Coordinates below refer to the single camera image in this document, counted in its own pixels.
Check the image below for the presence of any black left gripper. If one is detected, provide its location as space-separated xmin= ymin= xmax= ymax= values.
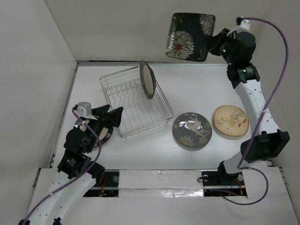
xmin=85 ymin=104 xmax=122 ymax=152

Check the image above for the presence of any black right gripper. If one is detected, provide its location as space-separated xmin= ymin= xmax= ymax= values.
xmin=205 ymin=28 xmax=238 ymax=66

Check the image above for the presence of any cream plate glossy dark rim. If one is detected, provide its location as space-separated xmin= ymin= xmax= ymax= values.
xmin=74 ymin=117 xmax=115 ymax=148

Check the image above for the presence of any black square floral plate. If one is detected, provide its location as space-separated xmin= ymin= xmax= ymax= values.
xmin=165 ymin=13 xmax=216 ymax=62

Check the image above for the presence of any cream plate brown rim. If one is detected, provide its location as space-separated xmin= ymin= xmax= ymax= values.
xmin=140 ymin=60 xmax=156 ymax=99

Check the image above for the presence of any cream round bird plate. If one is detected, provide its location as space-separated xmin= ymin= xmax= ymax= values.
xmin=213 ymin=105 xmax=249 ymax=137

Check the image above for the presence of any grey round deer plate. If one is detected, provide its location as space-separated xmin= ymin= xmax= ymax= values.
xmin=172 ymin=112 xmax=212 ymax=150

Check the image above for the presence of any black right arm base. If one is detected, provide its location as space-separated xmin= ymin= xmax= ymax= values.
xmin=197 ymin=170 xmax=247 ymax=197

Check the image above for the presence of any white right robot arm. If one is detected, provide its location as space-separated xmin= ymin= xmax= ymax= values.
xmin=210 ymin=28 xmax=290 ymax=184

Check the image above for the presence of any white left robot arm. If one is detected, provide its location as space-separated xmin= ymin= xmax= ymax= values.
xmin=19 ymin=102 xmax=123 ymax=225

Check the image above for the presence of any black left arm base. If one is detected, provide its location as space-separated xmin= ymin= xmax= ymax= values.
xmin=84 ymin=170 xmax=120 ymax=197

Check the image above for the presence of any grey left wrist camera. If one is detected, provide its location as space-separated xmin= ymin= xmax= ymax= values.
xmin=73 ymin=102 xmax=92 ymax=118

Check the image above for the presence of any aluminium table edge rail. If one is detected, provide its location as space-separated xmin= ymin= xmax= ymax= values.
xmin=238 ymin=63 xmax=272 ymax=167

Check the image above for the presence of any metal wire dish rack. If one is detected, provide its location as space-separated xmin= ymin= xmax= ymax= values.
xmin=99 ymin=66 xmax=174 ymax=139

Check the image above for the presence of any aluminium front rail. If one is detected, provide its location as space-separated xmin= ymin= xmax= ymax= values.
xmin=90 ymin=166 xmax=248 ymax=199

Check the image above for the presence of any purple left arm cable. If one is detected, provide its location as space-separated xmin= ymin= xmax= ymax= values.
xmin=23 ymin=106 xmax=103 ymax=225

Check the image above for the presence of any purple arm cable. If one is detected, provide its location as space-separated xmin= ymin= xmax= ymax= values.
xmin=23 ymin=106 xmax=103 ymax=225
xmin=219 ymin=17 xmax=289 ymax=206

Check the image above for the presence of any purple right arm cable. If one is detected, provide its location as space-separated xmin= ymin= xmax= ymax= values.
xmin=219 ymin=17 xmax=289 ymax=206

